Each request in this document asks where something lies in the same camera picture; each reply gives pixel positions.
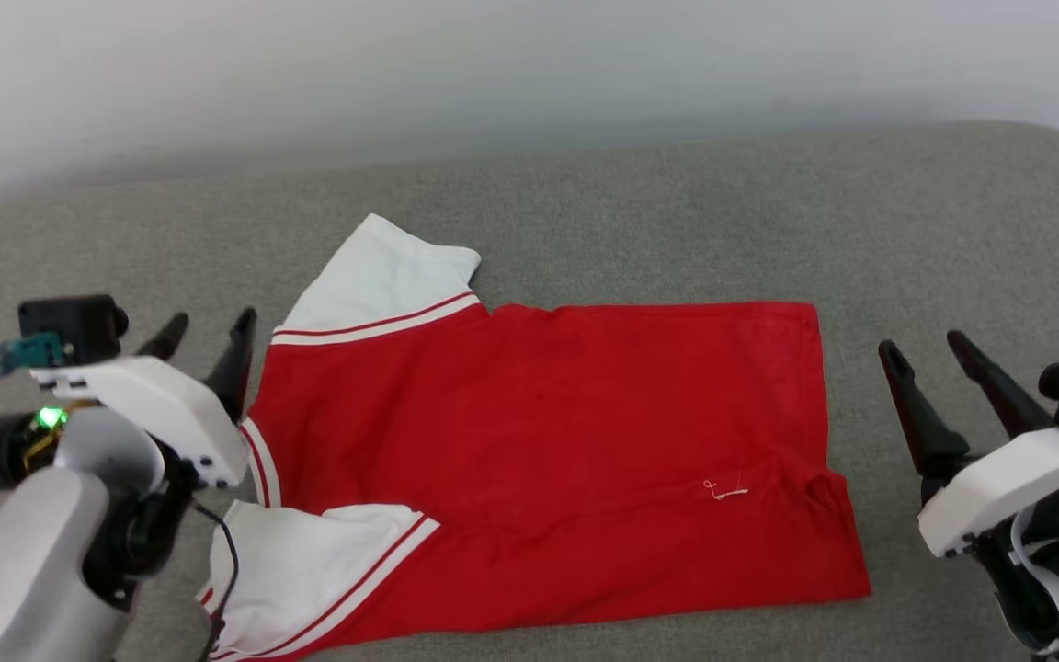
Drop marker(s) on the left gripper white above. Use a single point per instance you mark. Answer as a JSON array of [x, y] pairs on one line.
[[162, 409]]

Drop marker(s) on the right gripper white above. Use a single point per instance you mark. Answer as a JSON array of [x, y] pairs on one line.
[[1007, 487]]

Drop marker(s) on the red and white t-shirt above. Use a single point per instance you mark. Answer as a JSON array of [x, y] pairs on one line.
[[566, 460]]

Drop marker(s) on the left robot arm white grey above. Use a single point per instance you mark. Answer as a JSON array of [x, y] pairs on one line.
[[24, 561]]

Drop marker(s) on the grey fabric sofa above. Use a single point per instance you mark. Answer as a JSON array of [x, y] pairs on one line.
[[677, 211]]

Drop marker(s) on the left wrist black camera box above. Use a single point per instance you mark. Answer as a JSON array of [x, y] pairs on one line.
[[70, 326]]

